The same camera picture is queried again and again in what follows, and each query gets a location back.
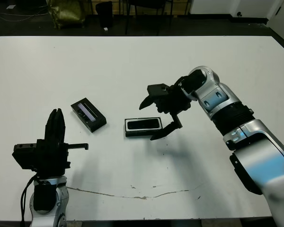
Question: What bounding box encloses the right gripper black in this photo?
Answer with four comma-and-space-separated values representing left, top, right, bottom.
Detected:
138, 79, 193, 141

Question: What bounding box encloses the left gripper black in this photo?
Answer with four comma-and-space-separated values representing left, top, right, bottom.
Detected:
13, 108, 89, 177

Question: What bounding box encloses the slim black camera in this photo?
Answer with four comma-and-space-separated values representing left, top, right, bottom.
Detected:
127, 120, 160, 130

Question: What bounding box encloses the black box lid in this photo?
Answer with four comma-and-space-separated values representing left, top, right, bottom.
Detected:
70, 96, 107, 133

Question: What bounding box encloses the black box white insert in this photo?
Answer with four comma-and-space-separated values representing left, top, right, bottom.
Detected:
124, 116, 163, 138

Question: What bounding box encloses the black office chair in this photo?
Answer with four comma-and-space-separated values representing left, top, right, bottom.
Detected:
124, 0, 174, 36

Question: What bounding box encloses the yellow green bag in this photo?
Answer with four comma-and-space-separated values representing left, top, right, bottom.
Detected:
48, 0, 86, 30

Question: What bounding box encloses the black upright case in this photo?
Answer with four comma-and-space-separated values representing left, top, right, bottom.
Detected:
95, 1, 114, 28

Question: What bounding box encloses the right wrist camera housing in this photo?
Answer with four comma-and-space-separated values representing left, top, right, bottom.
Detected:
147, 83, 171, 98

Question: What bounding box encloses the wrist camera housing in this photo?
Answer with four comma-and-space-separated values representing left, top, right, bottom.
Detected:
147, 83, 171, 98
12, 148, 38, 170

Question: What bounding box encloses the left wrist camera housing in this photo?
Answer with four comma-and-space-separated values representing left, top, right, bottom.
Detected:
12, 148, 38, 170

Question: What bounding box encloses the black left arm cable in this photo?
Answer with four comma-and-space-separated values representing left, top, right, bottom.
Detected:
20, 176, 40, 223

